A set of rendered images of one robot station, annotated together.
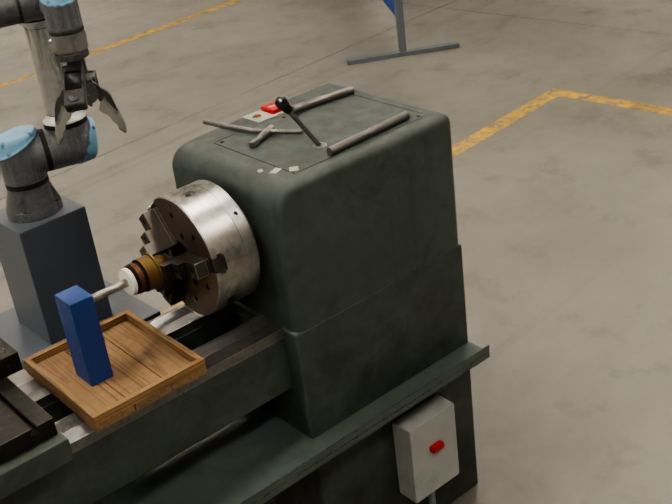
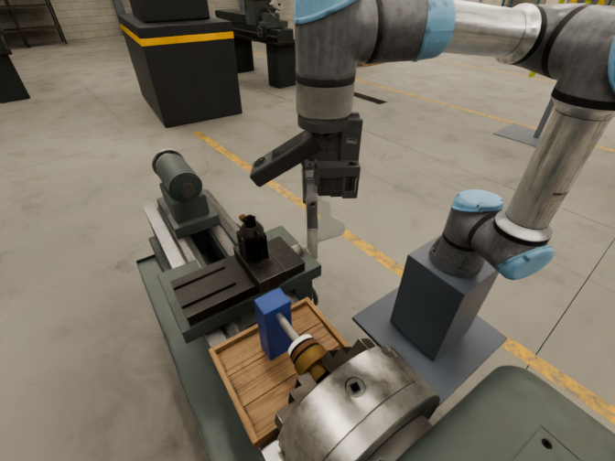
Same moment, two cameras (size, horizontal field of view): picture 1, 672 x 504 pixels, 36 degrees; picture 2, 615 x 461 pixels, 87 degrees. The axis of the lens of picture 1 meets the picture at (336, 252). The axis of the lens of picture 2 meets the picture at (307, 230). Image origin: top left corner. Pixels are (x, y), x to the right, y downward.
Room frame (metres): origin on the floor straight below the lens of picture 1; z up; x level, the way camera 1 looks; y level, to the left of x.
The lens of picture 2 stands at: (2.23, 0.07, 1.79)
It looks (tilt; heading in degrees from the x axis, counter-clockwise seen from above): 39 degrees down; 93
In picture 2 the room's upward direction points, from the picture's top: straight up
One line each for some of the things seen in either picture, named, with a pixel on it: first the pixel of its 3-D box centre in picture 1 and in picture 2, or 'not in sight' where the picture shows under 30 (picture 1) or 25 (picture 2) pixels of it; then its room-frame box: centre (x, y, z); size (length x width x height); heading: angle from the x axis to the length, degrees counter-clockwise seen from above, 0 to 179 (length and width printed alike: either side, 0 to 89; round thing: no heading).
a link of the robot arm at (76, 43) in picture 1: (68, 42); (324, 98); (2.22, 0.51, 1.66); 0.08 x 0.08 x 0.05
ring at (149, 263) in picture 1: (147, 273); (313, 363); (2.22, 0.46, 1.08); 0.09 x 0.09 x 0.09; 37
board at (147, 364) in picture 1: (113, 365); (285, 359); (2.13, 0.57, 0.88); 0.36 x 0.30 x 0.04; 37
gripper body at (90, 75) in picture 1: (78, 77); (327, 155); (2.23, 0.51, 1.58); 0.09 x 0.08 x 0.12; 7
